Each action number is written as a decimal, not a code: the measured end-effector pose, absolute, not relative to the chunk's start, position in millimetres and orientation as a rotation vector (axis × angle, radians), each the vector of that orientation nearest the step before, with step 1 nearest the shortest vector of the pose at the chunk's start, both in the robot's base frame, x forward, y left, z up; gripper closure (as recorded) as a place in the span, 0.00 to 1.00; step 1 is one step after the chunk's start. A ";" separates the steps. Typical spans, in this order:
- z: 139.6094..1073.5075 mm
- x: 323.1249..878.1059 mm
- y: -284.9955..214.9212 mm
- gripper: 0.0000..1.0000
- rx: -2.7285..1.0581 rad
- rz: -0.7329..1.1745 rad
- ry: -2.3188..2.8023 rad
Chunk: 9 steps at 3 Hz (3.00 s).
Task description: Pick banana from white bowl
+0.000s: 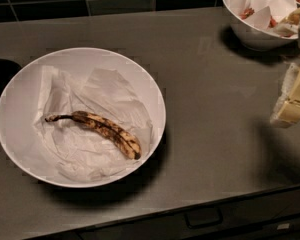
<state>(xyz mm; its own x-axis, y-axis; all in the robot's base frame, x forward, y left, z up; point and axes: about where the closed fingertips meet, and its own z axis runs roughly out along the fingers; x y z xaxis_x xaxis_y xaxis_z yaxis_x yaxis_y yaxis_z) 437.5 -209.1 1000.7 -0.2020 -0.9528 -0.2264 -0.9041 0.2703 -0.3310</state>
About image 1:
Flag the white crumpled paper liner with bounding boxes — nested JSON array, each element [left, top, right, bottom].
[[34, 66, 152, 182]]

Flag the red fruit pieces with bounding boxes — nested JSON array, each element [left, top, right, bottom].
[[240, 7, 277, 29]]

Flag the small white bowl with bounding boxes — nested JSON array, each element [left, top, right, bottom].
[[222, 0, 298, 51]]

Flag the large white bowl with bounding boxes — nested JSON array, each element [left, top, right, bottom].
[[0, 48, 166, 188]]

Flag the dark drawer handle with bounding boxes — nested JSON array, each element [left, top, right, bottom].
[[184, 207, 223, 229]]

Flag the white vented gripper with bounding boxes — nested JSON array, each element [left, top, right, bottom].
[[270, 24, 300, 128]]

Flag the white paper in small bowl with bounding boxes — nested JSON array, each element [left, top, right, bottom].
[[224, 0, 300, 38]]

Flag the overripe spotted banana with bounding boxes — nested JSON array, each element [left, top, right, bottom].
[[45, 111, 142, 160]]

